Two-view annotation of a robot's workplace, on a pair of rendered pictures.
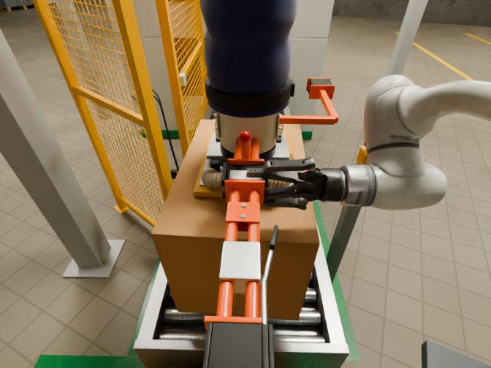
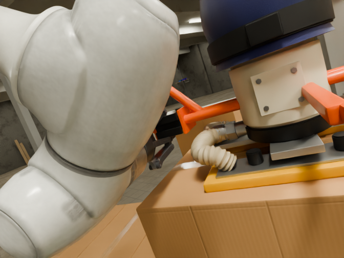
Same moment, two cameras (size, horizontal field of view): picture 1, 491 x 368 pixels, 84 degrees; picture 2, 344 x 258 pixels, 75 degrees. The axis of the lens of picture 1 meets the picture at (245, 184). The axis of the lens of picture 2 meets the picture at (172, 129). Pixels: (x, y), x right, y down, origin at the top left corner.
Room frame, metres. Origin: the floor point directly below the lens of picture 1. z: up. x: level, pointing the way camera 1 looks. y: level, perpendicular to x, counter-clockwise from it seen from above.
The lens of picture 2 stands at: (0.70, -0.52, 1.28)
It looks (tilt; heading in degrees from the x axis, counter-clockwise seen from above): 9 degrees down; 114
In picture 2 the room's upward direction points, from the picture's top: 20 degrees counter-clockwise
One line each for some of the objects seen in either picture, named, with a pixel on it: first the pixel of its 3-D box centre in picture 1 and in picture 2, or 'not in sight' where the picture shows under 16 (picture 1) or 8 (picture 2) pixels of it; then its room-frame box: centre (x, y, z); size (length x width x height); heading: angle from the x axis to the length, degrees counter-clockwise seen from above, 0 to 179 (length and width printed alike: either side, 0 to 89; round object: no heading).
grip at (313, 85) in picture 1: (319, 87); not in sight; (1.01, -0.28, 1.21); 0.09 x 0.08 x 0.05; 88
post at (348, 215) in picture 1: (342, 233); not in sight; (0.91, -0.50, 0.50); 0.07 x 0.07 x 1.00; 89
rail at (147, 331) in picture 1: (198, 163); not in sight; (1.52, 0.32, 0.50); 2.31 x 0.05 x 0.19; 179
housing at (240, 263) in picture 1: (240, 266); not in sight; (0.25, 0.01, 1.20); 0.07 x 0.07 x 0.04; 88
